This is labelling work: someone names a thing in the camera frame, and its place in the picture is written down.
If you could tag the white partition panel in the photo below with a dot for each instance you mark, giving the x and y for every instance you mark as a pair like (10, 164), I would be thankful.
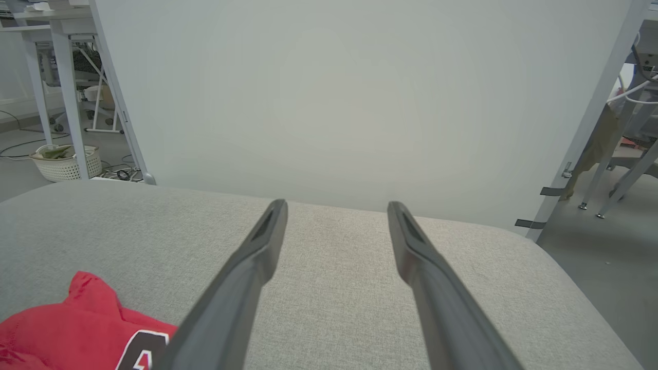
(360, 103)

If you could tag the white desk with square legs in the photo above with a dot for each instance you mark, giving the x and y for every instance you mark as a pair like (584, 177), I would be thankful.
(64, 77)

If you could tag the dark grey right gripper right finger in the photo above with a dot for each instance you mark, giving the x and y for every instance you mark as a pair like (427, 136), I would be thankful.
(452, 318)

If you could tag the black tape strip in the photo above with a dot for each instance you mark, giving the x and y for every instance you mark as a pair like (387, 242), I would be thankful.
(552, 191)
(529, 224)

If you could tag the office chair with dark mesh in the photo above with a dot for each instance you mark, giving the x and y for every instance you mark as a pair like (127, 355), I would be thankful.
(87, 61)

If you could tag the red and white jersey garment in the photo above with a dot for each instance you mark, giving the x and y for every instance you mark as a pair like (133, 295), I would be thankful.
(67, 329)

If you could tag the white basket with green contents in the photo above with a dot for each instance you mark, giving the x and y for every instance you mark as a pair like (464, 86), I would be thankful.
(59, 168)

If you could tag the grey cluttered desk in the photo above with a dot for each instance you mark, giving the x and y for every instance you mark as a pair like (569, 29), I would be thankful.
(624, 180)

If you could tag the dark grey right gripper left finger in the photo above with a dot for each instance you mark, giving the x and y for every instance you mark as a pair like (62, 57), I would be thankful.
(231, 298)

